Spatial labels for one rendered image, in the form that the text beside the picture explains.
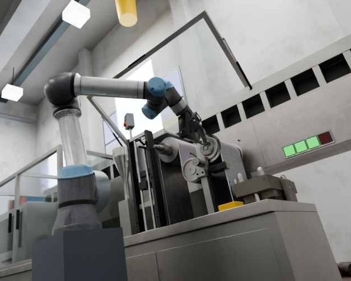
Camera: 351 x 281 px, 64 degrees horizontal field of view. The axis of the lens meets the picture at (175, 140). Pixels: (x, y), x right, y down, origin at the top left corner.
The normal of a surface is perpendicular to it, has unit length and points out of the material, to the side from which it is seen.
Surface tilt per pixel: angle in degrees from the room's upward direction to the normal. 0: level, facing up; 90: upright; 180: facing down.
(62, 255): 90
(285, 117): 90
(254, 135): 90
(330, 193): 90
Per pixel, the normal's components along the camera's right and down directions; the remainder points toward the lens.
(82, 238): 0.72, -0.38
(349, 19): -0.66, -0.17
